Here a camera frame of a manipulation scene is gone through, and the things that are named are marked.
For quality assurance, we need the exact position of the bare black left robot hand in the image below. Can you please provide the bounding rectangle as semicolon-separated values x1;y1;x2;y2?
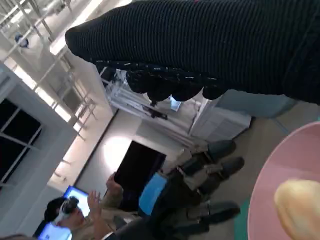
112;139;245;240

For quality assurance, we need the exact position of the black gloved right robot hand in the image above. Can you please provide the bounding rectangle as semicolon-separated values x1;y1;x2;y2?
64;0;320;105

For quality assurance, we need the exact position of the pink bowl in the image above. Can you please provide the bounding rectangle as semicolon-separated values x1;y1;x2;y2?
247;121;320;240

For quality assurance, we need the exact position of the round pale toy bun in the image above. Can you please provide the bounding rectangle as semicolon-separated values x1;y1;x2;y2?
273;178;320;240

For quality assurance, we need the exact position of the large black screen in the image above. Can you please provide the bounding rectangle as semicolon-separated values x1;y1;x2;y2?
113;140;168;212

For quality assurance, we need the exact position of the person with white headset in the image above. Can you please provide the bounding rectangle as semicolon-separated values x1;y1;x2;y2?
43;172;141;240

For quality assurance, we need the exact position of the pale blue cabinet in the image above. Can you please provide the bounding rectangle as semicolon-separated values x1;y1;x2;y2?
216;89;296;119

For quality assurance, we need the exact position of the bright computer monitor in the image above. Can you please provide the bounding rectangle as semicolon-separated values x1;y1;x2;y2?
33;185;89;239

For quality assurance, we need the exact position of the white louvered cabinet on casters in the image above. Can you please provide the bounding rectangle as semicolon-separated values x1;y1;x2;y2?
187;96;253;144

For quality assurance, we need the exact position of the green cutting mat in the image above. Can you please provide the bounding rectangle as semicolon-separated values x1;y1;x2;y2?
233;197;252;240

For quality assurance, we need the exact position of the dark window with white bars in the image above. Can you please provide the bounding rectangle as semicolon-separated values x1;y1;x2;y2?
0;98;43;185

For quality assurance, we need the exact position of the round ceiling fixture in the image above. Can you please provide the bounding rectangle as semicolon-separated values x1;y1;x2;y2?
14;33;30;49

